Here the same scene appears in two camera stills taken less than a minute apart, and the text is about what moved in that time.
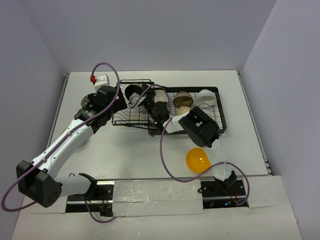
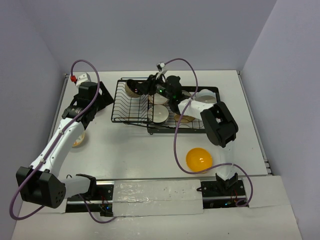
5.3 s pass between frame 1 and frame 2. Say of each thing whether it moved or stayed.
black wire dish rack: stayed
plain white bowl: stayed
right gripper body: moved
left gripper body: moved
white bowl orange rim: stayed
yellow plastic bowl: stayed
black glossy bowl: moved
